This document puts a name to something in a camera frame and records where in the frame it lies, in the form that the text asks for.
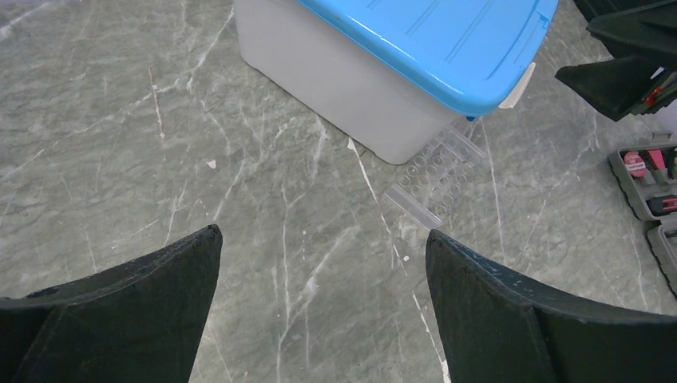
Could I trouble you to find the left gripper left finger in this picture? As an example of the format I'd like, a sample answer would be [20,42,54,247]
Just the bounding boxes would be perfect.
[1,225,223,382]

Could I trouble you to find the blue plastic tray lid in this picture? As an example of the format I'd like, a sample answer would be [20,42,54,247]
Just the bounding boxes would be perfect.
[301,0,558,117]

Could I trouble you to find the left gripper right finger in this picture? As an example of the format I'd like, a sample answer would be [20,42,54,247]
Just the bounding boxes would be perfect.
[426,230,676,382]

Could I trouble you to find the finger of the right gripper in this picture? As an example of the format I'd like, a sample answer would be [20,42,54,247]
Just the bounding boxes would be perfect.
[555,57,676,121]
[574,1,676,66]

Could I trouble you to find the red tape measure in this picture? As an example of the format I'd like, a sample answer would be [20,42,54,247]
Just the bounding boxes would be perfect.
[623,151,647,179]

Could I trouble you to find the clear test tube rack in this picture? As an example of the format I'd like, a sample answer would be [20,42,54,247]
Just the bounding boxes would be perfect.
[384,118,487,231]

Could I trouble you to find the white plastic bin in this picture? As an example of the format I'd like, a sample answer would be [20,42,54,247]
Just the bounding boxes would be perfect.
[233,0,538,166]

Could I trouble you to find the grey tool set tray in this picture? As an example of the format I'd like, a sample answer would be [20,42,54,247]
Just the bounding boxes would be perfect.
[608,132,676,294]

